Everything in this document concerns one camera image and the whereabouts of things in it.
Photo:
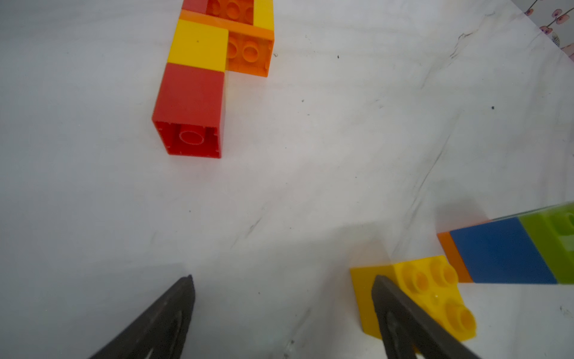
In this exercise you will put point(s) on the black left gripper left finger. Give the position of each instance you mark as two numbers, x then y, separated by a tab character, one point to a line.
161	330

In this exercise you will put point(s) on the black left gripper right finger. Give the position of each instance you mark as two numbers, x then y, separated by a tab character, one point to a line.
405	328

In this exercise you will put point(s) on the lime green lego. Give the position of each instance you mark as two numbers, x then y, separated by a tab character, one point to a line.
551	230

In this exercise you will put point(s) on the small yellow lego brick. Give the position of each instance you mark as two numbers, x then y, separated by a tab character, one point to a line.
264	14

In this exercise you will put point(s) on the red square lego brick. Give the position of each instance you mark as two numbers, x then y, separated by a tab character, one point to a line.
190	110

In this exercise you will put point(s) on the small red lego brick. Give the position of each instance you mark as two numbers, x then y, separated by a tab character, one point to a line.
198	6

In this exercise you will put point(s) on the small orange lego brick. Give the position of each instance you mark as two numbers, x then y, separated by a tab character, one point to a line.
250	49

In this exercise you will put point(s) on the orange lego plate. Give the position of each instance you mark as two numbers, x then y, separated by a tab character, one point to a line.
453	256
235	10

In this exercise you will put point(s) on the blue lego brick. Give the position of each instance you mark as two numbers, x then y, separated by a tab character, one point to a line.
501	252

